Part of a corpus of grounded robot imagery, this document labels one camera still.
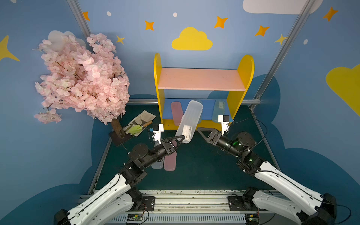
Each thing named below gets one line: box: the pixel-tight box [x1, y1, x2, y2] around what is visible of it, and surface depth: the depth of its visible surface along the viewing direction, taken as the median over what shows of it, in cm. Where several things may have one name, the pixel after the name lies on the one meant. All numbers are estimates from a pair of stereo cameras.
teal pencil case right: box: [211, 99, 226, 123], surface depth 103 cm
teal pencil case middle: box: [186, 100, 204, 125], surface depth 68 cm
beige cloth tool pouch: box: [122, 109, 157, 137], surface depth 112 cm
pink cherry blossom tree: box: [33, 33, 131, 137], surface depth 59 cm
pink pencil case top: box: [164, 140, 177, 172], surface depth 89 cm
